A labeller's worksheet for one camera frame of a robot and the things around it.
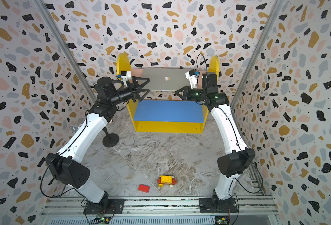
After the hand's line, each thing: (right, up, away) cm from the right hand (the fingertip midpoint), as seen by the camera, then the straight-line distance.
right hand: (176, 92), depth 71 cm
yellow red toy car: (-5, -47, +6) cm, 48 cm away
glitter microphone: (-58, -19, +8) cm, 61 cm away
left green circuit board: (-37, -64, -1) cm, 74 cm away
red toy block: (-18, -53, +7) cm, 56 cm away
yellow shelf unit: (-6, -11, +28) cm, 31 cm away
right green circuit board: (+24, -65, 0) cm, 69 cm away
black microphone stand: (-46, -28, +27) cm, 60 cm away
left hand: (-12, +2, -7) cm, 14 cm away
